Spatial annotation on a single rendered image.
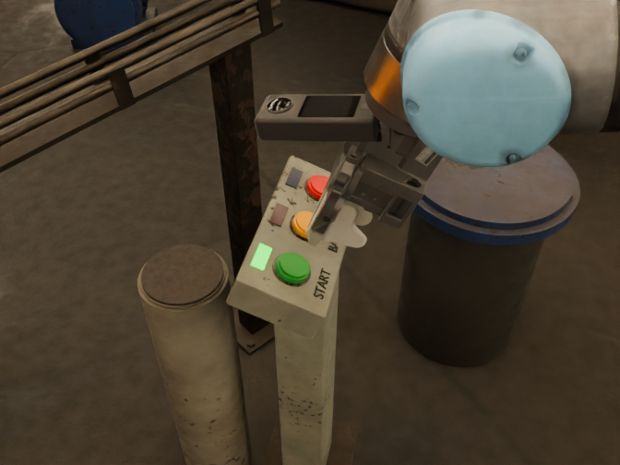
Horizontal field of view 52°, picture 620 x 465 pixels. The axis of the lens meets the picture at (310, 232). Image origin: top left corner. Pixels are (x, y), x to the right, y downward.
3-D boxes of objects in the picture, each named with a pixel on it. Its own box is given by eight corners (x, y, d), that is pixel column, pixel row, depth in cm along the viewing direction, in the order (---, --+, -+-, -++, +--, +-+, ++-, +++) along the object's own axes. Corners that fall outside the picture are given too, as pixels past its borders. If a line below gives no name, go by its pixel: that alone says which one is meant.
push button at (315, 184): (301, 196, 84) (305, 187, 82) (308, 178, 87) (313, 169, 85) (328, 208, 84) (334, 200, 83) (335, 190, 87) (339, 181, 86)
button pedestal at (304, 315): (247, 514, 113) (210, 276, 71) (283, 399, 130) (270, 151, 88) (336, 536, 111) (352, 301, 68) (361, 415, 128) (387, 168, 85)
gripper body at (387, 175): (396, 236, 62) (458, 147, 53) (314, 201, 61) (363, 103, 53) (406, 187, 67) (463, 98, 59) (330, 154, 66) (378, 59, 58)
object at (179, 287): (177, 485, 117) (120, 298, 82) (201, 427, 126) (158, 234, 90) (240, 501, 115) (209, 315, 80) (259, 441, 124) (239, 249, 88)
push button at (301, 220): (286, 235, 78) (291, 225, 77) (294, 214, 81) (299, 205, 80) (315, 248, 79) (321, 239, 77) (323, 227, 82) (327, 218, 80)
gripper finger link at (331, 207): (320, 244, 64) (354, 184, 58) (306, 238, 64) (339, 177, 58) (330, 213, 67) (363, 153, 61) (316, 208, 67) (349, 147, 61)
